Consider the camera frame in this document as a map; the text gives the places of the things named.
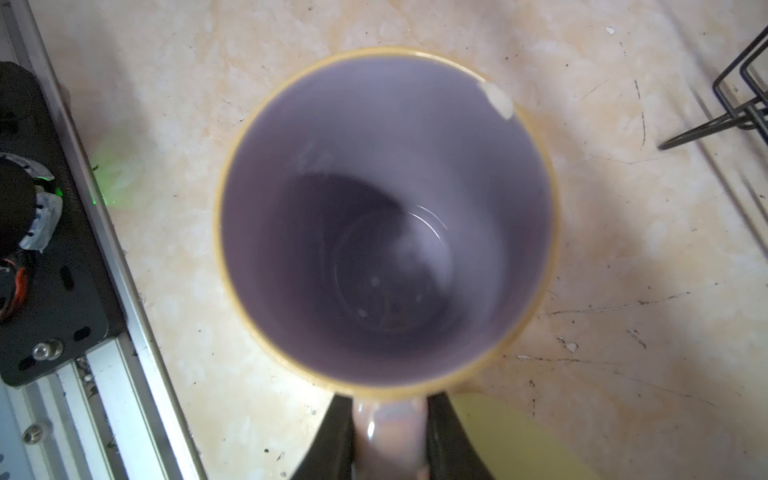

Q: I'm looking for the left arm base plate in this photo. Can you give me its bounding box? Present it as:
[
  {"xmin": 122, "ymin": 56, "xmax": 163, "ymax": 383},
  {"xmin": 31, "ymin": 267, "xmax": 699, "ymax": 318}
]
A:
[{"xmin": 1, "ymin": 61, "xmax": 126, "ymax": 387}]

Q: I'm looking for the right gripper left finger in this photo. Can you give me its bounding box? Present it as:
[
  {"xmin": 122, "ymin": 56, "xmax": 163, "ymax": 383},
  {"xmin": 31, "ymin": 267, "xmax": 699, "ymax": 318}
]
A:
[{"xmin": 291, "ymin": 395, "xmax": 355, "ymax": 480}]

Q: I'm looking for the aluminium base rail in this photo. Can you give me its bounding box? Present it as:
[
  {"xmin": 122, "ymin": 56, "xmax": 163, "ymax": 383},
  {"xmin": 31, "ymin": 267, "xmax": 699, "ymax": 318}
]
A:
[{"xmin": 1, "ymin": 1, "xmax": 205, "ymax": 479}]

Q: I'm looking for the purple iridescent mug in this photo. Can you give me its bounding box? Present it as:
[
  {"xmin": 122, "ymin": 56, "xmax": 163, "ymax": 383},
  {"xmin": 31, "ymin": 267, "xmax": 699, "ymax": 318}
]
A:
[{"xmin": 216, "ymin": 47, "xmax": 560, "ymax": 479}]

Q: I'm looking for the black wire dish rack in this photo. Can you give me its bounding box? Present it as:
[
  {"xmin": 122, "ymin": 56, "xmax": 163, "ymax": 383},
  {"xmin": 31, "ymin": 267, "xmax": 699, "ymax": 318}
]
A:
[{"xmin": 658, "ymin": 27, "xmax": 767, "ymax": 151}]

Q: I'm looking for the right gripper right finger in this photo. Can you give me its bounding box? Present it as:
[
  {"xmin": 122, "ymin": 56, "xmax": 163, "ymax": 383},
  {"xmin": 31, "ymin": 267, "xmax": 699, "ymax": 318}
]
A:
[{"xmin": 426, "ymin": 393, "xmax": 493, "ymax": 480}]

